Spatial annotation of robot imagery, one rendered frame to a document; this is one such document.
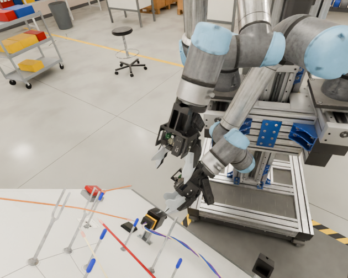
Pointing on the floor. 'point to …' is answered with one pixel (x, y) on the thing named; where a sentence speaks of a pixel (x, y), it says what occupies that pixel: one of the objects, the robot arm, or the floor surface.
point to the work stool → (126, 48)
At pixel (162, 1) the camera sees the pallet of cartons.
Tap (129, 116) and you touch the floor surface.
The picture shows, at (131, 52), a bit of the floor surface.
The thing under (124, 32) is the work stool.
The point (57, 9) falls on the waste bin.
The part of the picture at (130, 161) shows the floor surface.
